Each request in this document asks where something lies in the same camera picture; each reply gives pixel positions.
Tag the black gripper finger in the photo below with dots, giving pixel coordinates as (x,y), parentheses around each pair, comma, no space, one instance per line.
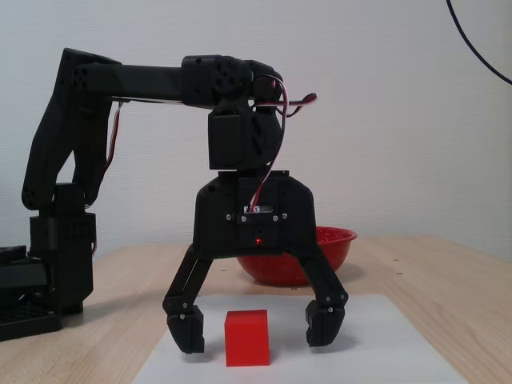
(186,324)
(324,320)

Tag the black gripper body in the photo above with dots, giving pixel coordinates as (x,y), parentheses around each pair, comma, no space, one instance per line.
(216,224)

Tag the red cube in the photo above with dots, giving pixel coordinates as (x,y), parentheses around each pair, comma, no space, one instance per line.
(246,340)

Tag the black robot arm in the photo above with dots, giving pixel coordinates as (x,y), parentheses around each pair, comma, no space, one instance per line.
(140,80)

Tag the red speckled bowl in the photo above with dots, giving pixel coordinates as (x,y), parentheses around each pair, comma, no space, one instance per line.
(340,252)

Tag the white paper sheet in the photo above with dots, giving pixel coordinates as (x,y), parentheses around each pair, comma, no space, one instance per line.
(360,352)

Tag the black table clamp block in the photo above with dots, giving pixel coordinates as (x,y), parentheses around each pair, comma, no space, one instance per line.
(20,276)

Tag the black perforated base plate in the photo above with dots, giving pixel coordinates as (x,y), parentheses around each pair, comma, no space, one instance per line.
(28,320)

